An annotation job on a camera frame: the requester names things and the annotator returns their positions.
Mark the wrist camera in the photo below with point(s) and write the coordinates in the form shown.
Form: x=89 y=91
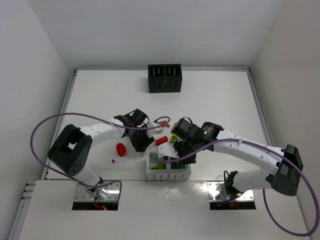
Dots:
x=154 y=128
x=167 y=150

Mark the brown flat lego plate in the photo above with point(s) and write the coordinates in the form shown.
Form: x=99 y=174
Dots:
x=163 y=124

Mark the lime lego brick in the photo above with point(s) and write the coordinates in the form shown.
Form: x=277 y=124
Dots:
x=174 y=138
x=158 y=166

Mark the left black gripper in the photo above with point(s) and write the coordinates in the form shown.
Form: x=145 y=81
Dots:
x=141 y=141

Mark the lime lego brick top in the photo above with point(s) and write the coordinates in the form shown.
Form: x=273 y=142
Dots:
x=158 y=166

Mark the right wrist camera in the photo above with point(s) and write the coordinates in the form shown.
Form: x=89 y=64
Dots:
x=167 y=150

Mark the metal base plate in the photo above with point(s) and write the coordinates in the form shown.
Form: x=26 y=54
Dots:
x=218 y=194
x=109 y=193

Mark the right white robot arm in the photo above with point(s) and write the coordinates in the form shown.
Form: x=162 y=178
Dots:
x=278 y=167

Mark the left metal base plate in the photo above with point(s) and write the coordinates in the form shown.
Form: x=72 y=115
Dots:
x=109 y=193

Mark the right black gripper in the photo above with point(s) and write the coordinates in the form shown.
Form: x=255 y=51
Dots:
x=186 y=157

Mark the red long lego brick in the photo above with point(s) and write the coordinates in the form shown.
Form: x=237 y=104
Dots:
x=161 y=140

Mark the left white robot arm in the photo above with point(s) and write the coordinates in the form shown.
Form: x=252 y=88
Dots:
x=71 y=149

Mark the black two-compartment container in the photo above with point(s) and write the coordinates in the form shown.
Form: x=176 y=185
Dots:
x=164 y=78

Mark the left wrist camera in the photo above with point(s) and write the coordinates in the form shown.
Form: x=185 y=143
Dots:
x=154 y=128

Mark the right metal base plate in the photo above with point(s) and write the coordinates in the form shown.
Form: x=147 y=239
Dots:
x=218 y=194

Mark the white two-compartment container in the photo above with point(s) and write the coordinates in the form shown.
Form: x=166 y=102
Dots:
x=173 y=171

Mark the red oval lego piece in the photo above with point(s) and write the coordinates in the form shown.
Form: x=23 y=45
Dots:
x=121 y=150

